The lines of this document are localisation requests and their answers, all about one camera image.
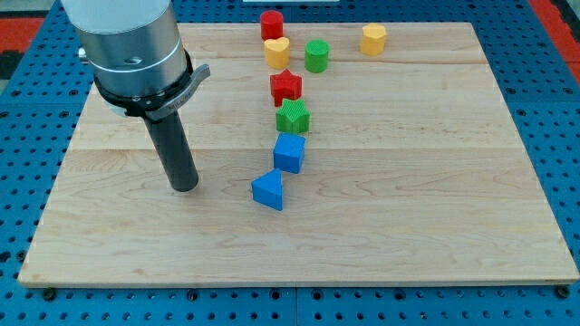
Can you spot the green star block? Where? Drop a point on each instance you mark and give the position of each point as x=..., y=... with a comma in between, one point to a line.
x=292, y=117

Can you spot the yellow heart block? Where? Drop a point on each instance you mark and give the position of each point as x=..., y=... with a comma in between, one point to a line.
x=277, y=52

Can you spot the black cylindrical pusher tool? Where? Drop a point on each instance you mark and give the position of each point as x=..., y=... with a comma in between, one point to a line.
x=171, y=144

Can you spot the yellow hexagon block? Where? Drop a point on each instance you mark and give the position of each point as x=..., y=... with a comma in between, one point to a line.
x=373, y=39

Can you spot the blue cube block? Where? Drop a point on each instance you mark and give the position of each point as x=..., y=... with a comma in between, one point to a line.
x=289, y=152

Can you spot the wooden board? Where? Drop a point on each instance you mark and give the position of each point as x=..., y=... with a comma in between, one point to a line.
x=414, y=175

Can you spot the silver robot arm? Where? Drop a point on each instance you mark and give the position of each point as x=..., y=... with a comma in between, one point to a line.
x=134, y=46

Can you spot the green cylinder block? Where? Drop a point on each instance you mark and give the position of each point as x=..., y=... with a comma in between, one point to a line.
x=316, y=54

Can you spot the red star block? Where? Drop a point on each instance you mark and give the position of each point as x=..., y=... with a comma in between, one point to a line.
x=285, y=85

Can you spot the blue triangle block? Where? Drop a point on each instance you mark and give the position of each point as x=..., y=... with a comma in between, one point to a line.
x=268, y=189

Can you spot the black and grey tool clamp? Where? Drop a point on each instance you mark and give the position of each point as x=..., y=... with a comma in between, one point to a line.
x=161, y=104

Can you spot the red cylinder block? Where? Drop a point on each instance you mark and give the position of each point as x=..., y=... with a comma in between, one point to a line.
x=271, y=25

